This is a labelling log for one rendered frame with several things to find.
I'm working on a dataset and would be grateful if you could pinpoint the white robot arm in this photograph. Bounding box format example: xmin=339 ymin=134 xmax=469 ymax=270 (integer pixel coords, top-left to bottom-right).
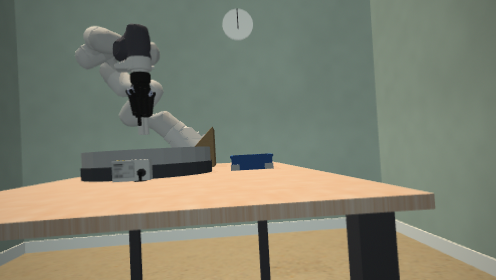
xmin=75 ymin=24 xmax=205 ymax=148

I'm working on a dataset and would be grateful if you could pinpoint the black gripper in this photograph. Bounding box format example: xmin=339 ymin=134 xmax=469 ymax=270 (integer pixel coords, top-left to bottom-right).
xmin=126 ymin=72 xmax=156 ymax=135

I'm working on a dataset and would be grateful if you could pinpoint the blue crate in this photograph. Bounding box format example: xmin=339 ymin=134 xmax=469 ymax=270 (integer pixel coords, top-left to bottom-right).
xmin=230 ymin=153 xmax=274 ymax=171

